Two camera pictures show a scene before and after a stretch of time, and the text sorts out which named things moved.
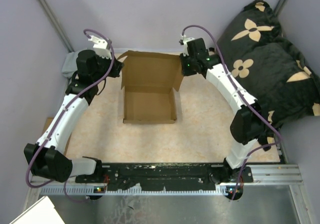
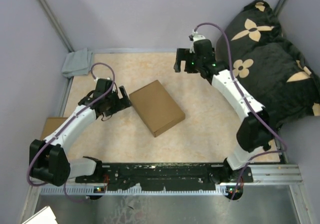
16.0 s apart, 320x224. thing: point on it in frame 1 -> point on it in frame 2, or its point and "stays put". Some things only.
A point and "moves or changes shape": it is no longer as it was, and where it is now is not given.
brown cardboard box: x=150 y=80 moves or changes shape
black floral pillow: x=277 y=72 stays put
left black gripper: x=116 y=68 -> x=122 y=103
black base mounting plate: x=160 y=176 stays put
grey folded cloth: x=70 y=65 stays put
